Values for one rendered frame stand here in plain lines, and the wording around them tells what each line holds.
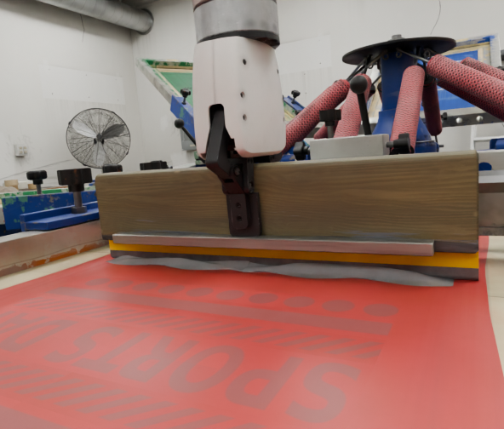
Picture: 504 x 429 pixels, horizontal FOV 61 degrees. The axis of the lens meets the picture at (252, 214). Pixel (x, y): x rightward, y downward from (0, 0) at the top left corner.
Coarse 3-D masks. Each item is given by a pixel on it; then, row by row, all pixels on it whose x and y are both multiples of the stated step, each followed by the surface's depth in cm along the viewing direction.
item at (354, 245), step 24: (120, 240) 46; (144, 240) 45; (168, 240) 43; (192, 240) 42; (216, 240) 40; (240, 240) 39; (264, 240) 38; (288, 240) 37; (312, 240) 36; (336, 240) 35; (360, 240) 34; (384, 240) 34; (408, 240) 33; (432, 240) 33
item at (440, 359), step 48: (480, 240) 46; (240, 288) 36; (288, 288) 35; (336, 288) 34; (384, 288) 33; (432, 288) 32; (480, 288) 32; (432, 336) 24; (480, 336) 24; (384, 384) 20; (432, 384) 20; (480, 384) 19
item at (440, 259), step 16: (112, 240) 50; (256, 256) 41; (272, 256) 41; (288, 256) 40; (304, 256) 39; (320, 256) 38; (336, 256) 38; (352, 256) 37; (368, 256) 36; (384, 256) 36; (400, 256) 35; (416, 256) 35; (432, 256) 34; (448, 256) 34; (464, 256) 33
